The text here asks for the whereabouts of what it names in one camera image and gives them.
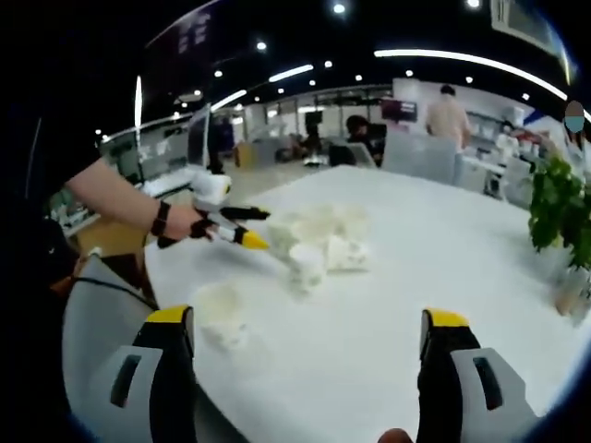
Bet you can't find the brown cabinet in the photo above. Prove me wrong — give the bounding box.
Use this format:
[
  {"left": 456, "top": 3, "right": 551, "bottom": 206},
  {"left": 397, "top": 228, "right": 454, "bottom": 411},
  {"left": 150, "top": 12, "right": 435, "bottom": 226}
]
[{"left": 235, "top": 140, "right": 255, "bottom": 167}]

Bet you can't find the black cable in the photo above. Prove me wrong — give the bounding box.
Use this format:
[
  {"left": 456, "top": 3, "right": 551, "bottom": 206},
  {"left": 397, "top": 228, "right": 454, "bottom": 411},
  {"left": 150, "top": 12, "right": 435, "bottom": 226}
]
[{"left": 71, "top": 275, "right": 161, "bottom": 310}]

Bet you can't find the black tripod stand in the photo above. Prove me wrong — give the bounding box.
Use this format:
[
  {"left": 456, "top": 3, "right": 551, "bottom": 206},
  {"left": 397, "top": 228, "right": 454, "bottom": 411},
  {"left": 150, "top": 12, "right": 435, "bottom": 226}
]
[{"left": 202, "top": 105, "right": 228, "bottom": 175}]

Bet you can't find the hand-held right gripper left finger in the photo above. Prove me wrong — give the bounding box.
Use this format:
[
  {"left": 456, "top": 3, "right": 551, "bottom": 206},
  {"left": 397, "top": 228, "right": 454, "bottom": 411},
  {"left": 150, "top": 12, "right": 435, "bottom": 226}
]
[{"left": 85, "top": 304, "right": 198, "bottom": 443}]

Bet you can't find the dark hanging sign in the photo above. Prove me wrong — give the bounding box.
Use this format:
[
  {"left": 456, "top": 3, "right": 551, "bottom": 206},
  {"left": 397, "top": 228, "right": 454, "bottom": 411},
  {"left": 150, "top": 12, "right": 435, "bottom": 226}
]
[{"left": 145, "top": 0, "right": 227, "bottom": 93}]

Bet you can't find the long curved ceiling light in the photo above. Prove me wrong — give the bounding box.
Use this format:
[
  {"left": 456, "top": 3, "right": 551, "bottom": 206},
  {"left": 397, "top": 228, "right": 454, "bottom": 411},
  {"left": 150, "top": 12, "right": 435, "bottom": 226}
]
[{"left": 373, "top": 48, "right": 569, "bottom": 101}]

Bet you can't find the cluster of paper cups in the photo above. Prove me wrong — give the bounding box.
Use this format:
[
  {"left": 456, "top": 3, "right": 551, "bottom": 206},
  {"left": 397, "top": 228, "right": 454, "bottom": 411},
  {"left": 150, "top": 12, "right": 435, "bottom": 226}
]
[{"left": 267, "top": 202, "right": 373, "bottom": 296}]

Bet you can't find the nested paper cup stack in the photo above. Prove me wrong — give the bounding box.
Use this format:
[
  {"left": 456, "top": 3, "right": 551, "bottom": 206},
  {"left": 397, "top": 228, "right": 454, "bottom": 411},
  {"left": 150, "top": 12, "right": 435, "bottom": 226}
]
[{"left": 196, "top": 281, "right": 251, "bottom": 353}]

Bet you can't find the person's left hand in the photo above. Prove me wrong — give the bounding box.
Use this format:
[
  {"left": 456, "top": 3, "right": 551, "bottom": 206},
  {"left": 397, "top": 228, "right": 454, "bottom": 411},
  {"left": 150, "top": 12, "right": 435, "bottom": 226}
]
[{"left": 170, "top": 206, "right": 226, "bottom": 244}]

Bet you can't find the potted green plant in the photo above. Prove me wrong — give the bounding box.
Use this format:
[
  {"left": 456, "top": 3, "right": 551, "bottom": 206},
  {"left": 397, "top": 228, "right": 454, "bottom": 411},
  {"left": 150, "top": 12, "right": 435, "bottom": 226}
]
[{"left": 528, "top": 156, "right": 591, "bottom": 319}]

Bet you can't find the dark wall screen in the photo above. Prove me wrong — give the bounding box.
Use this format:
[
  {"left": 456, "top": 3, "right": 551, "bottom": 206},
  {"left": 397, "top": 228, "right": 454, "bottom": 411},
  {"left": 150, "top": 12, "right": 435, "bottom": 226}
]
[{"left": 380, "top": 99, "right": 418, "bottom": 124}]

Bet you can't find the monitor on stand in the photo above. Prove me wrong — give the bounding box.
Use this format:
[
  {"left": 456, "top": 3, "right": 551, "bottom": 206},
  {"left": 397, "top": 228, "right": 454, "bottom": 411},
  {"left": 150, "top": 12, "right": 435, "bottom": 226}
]
[{"left": 187, "top": 103, "right": 211, "bottom": 172}]

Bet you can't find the ceiling air vent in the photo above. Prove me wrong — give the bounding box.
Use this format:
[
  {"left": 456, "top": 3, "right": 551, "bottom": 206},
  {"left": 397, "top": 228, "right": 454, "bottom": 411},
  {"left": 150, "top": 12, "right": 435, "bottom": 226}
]
[{"left": 491, "top": 0, "right": 555, "bottom": 52}]

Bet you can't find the white table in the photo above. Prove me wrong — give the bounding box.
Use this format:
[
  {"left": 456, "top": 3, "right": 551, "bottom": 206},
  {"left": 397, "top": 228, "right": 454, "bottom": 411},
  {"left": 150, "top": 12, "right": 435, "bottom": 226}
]
[{"left": 143, "top": 165, "right": 591, "bottom": 443}]

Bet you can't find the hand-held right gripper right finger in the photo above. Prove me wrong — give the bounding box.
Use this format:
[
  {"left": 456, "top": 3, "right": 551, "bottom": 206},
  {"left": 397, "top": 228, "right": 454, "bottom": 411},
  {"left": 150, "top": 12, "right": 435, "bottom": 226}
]
[{"left": 417, "top": 307, "right": 539, "bottom": 443}]

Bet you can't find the wooden side desk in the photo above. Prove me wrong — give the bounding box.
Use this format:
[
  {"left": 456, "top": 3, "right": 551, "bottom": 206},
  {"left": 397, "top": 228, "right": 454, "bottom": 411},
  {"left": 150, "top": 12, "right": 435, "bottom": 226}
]
[{"left": 76, "top": 216, "right": 149, "bottom": 259}]

